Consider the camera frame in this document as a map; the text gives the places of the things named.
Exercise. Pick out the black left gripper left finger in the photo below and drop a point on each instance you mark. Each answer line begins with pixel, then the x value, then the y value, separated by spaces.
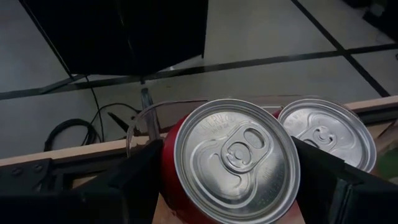
pixel 93 208

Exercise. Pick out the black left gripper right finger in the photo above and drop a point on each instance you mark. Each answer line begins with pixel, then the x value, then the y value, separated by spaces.
pixel 351 199

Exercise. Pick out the red soda can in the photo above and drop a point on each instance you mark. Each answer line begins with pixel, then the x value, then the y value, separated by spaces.
pixel 329 133
pixel 236 161

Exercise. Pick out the black folding partition screen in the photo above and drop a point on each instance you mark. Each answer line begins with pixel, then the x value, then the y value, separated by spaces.
pixel 124 31

